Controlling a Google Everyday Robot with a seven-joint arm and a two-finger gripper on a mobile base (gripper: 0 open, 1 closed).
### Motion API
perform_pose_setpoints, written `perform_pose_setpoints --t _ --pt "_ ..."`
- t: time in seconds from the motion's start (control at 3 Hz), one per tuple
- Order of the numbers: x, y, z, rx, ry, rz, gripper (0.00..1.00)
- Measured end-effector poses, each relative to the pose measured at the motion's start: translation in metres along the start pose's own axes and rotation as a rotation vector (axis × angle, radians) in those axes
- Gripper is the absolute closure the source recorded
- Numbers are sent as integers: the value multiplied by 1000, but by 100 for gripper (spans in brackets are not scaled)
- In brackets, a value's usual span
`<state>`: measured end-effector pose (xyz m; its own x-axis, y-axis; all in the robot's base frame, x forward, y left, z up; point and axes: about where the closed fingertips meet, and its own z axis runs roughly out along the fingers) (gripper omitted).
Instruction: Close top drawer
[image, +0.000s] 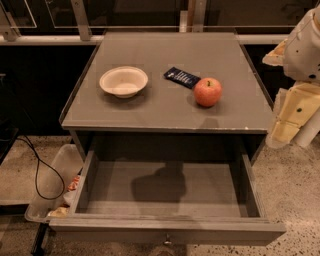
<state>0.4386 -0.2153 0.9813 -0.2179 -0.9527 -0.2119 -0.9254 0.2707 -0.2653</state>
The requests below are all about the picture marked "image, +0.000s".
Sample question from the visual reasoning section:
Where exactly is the grey top drawer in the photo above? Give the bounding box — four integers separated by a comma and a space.
50, 153, 286, 246

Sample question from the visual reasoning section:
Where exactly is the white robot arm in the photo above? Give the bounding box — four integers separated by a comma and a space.
262, 6, 320, 148

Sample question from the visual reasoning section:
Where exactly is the grey drawer cabinet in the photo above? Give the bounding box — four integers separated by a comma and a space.
60, 32, 272, 150

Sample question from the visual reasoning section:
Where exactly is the white pole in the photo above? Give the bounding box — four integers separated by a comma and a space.
294, 109, 320, 148

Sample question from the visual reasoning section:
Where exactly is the red apple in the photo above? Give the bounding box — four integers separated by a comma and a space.
193, 78, 222, 107

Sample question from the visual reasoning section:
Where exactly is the dark blue snack packet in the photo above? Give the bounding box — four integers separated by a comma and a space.
164, 67, 201, 89

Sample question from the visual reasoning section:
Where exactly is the white paper bowl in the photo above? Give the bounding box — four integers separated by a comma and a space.
99, 66, 148, 98

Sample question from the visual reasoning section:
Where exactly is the clear plastic bin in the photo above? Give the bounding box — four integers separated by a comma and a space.
25, 144, 83, 223

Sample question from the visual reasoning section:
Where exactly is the metal railing frame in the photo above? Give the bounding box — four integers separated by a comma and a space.
0, 0, 320, 46

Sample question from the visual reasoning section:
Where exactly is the black cable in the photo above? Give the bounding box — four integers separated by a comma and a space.
16, 134, 66, 201

